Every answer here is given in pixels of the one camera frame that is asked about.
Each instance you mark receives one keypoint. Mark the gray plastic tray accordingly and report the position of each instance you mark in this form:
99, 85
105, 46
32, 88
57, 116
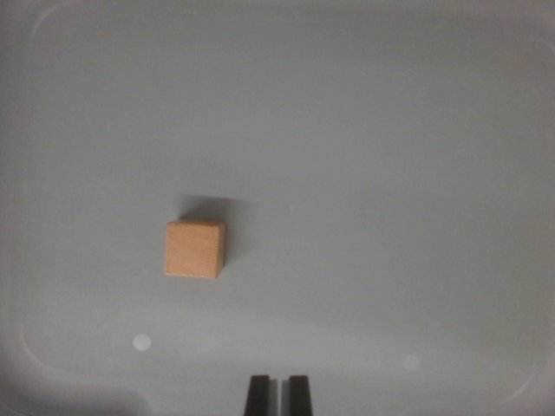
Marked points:
347, 151

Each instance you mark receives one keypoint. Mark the wooden cube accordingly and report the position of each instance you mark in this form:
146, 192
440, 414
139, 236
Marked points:
193, 249

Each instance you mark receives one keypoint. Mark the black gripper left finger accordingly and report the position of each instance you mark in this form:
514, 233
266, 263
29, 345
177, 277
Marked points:
259, 396

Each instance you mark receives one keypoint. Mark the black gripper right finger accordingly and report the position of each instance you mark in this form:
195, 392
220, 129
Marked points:
299, 396

